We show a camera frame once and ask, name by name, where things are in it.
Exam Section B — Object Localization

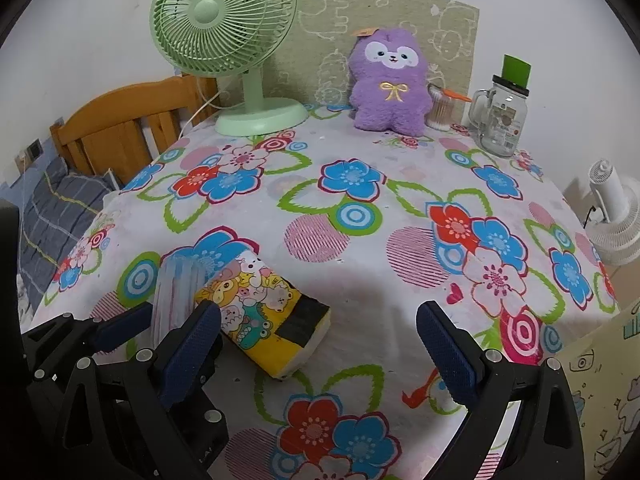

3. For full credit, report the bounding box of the yellow cartoon tissue pack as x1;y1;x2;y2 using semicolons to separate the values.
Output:
194;254;332;382

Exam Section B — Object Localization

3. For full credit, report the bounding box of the gray plaid pillow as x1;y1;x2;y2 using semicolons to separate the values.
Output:
19;156;117;311

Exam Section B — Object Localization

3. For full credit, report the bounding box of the wooden bed headboard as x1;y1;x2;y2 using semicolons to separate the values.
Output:
49;74;222;187

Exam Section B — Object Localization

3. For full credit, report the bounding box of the green desk fan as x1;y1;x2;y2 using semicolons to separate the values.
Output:
151;0;312;137

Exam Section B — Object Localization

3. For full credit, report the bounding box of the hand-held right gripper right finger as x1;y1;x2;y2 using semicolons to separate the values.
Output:
416;301;586;480

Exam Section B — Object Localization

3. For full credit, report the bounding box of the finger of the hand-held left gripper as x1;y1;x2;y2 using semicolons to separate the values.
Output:
22;302;154;397

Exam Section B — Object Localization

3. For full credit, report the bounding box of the glass mason jar mug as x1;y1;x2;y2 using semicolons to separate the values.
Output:
469;75;531;159

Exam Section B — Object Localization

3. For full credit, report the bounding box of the purple plush toy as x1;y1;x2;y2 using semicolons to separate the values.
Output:
347;27;435;137

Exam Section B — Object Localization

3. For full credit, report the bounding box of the green card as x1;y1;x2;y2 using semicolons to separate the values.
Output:
501;53;534;87

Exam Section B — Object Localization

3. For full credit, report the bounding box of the clear pack of face masks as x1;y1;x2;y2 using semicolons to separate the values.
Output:
150;254;209;347

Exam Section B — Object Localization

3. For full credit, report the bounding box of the small glass with orange item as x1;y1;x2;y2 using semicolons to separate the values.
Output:
426;85;473;132

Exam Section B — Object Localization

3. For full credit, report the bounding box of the white fan cord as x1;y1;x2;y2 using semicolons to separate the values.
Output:
179;79;222;137

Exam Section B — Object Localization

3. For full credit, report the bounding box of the white floor fan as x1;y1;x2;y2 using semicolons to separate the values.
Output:
581;159;640;267

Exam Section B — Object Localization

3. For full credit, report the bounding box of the floral tablecloth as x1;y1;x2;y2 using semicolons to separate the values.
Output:
20;101;622;480

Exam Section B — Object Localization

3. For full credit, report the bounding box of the beige patterned wall panel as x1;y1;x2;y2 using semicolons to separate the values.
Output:
294;0;479;127

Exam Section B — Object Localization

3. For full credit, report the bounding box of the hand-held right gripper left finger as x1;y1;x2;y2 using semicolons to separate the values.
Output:
54;301;229;480

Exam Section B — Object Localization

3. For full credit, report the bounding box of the yellow-green cartoon storage box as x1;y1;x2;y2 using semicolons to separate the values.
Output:
554;299;640;480

